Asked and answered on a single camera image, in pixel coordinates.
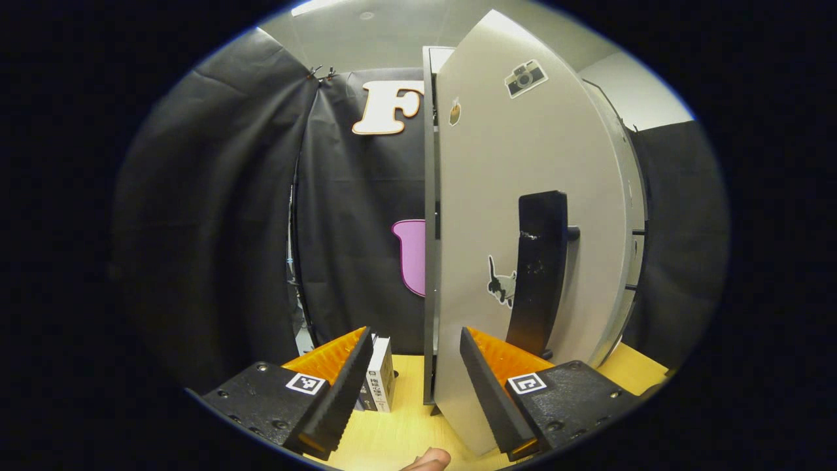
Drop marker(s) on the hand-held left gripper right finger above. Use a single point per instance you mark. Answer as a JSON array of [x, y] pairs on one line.
[[490, 392]]

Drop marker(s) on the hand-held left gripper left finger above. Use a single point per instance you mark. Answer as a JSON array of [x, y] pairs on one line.
[[343, 392]]

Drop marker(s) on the white cabinet door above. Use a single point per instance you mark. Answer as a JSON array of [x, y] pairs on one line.
[[634, 209], [484, 196]]

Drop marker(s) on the white grey cabinet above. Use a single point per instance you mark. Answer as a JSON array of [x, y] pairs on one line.
[[429, 196]]

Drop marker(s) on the small white black box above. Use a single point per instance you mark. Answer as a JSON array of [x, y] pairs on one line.
[[382, 373]]

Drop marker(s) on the black backdrop cloth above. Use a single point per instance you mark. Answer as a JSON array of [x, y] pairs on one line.
[[216, 229]]

